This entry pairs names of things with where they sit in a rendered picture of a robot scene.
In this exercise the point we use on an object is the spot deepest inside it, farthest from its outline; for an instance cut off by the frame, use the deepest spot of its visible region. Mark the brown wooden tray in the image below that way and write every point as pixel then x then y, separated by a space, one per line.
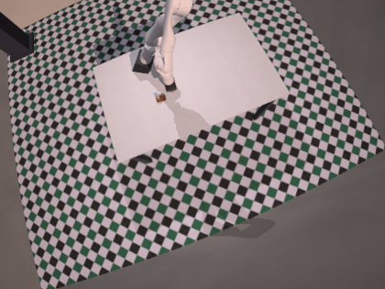
pixel 163 98

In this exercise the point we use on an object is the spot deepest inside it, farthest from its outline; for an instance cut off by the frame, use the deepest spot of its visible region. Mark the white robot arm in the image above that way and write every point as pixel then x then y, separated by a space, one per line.
pixel 162 32

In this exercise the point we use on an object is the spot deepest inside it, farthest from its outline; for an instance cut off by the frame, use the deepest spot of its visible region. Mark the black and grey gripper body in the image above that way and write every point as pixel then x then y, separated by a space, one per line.
pixel 171 83

